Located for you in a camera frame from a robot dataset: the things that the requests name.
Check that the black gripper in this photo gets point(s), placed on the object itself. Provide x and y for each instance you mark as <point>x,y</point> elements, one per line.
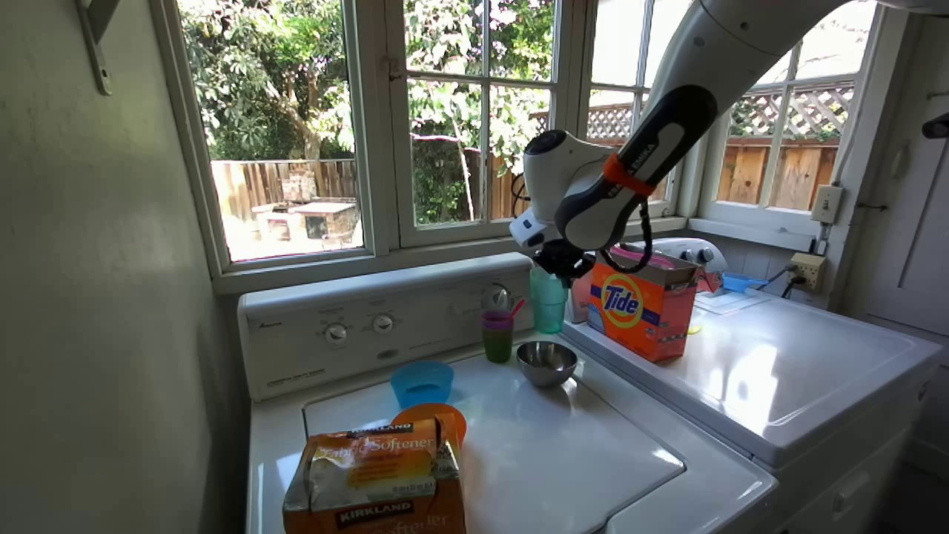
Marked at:
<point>563,261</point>

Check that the teal translucent plastic cup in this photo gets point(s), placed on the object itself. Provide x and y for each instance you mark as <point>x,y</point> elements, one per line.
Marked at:
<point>547,301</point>

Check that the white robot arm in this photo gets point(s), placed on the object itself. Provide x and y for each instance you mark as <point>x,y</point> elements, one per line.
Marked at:
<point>582,194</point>

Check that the green sippy cup purple lid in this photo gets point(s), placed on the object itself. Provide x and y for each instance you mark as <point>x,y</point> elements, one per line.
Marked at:
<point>496,325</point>

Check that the white washing machine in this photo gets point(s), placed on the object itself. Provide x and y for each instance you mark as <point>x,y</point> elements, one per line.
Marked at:
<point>376,411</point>

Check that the small steel bowl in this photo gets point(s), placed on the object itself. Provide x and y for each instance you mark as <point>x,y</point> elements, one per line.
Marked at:
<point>547,363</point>

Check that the orange Tide detergent box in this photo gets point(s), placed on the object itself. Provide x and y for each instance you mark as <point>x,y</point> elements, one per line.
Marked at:
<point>648,313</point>

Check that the blue plastic bowl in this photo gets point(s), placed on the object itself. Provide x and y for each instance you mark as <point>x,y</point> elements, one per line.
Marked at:
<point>421,384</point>

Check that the orange plastic bowl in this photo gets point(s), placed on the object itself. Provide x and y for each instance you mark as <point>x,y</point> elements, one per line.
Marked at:
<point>441,412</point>

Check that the white framed window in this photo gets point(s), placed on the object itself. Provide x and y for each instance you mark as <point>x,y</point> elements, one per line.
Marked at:
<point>342,133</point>

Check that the orange dryer sheet box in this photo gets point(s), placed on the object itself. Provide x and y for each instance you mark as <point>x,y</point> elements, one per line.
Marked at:
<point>401,479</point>

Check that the white dryer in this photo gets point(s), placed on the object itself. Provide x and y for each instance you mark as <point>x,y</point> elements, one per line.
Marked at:
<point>817,397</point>

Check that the metal wall bracket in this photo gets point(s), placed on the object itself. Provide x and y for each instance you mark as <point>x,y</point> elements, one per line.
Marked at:
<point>93,25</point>

